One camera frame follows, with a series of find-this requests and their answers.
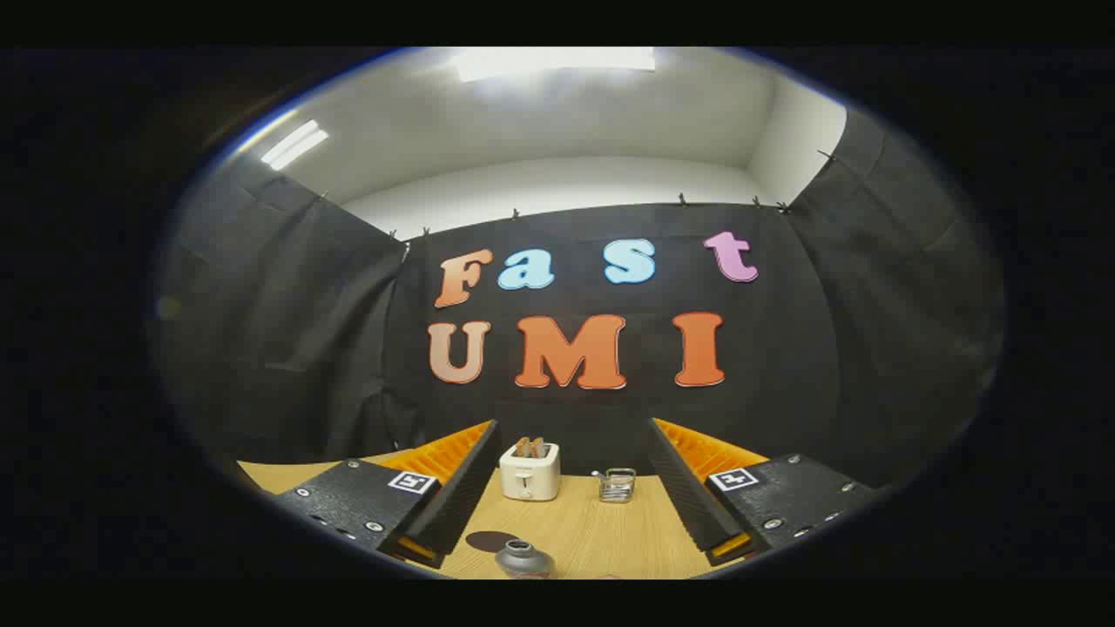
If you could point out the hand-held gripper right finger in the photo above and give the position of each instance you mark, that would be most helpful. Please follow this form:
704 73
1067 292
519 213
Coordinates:
688 496

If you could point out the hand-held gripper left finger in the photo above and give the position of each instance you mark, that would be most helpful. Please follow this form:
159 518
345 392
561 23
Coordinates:
462 496

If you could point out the round brown coaster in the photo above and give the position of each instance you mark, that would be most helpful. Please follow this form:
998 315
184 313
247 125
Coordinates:
483 540

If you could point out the silver juice bottle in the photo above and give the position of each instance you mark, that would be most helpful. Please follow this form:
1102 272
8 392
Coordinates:
524 562

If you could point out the white toaster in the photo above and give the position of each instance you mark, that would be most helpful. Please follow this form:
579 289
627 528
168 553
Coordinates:
529 479

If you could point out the brown toast slice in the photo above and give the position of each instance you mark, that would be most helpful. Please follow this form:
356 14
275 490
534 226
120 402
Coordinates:
523 448
539 448

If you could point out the wooden table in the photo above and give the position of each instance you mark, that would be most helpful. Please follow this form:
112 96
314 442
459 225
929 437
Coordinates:
601 531

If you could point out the twin tube ceiling light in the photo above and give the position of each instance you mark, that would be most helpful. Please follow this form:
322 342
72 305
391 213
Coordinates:
294 144

